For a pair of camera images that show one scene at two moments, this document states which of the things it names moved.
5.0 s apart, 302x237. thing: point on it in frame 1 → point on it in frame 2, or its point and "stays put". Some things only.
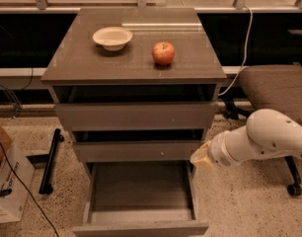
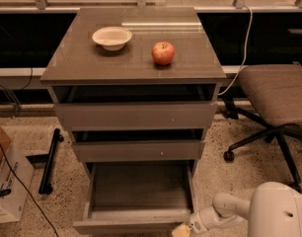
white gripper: x=219 y=152 → x=199 y=219
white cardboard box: x=9 y=193 stays put
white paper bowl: x=113 y=39 stays put
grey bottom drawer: x=139 y=198 stays put
